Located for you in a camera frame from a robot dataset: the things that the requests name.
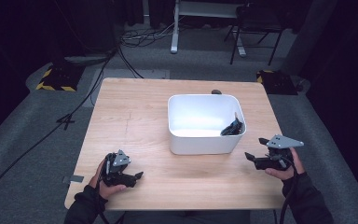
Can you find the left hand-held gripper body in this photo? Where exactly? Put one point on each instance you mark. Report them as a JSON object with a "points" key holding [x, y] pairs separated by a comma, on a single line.
{"points": [[118, 163]]}

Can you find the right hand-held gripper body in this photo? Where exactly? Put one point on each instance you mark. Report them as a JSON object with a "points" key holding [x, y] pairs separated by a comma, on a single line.
{"points": [[281, 146]]}

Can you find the dark wrapper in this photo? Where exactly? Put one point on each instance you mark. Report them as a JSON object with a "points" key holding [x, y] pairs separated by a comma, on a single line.
{"points": [[233, 127]]}

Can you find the white plastic bin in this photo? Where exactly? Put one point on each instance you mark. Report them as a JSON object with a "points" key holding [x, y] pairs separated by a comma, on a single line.
{"points": [[199, 143]]}

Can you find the person's left hand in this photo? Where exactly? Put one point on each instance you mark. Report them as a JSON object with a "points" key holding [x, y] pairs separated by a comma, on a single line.
{"points": [[108, 189]]}

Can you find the person's right hand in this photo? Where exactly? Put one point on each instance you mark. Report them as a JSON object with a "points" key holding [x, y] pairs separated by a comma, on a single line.
{"points": [[287, 172]]}

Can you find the grey tape piece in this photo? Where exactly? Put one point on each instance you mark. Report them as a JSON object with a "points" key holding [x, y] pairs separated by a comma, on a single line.
{"points": [[76, 179]]}

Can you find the yellow-black striped stand base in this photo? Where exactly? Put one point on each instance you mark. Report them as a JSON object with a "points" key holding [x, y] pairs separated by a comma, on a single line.
{"points": [[59, 79], [276, 82]]}

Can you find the black tape cross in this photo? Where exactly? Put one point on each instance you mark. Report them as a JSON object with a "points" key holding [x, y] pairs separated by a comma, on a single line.
{"points": [[66, 120]]}

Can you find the small dark round object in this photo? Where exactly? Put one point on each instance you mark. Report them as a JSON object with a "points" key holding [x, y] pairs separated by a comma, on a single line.
{"points": [[216, 91]]}

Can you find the grey pillar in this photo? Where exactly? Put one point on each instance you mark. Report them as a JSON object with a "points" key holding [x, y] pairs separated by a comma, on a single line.
{"points": [[310, 34]]}

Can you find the black chair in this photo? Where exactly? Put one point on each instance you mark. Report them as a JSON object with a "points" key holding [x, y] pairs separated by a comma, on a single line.
{"points": [[254, 21]]}

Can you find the white desk frame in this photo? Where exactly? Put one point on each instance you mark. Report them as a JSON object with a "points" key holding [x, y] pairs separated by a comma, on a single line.
{"points": [[174, 31]]}

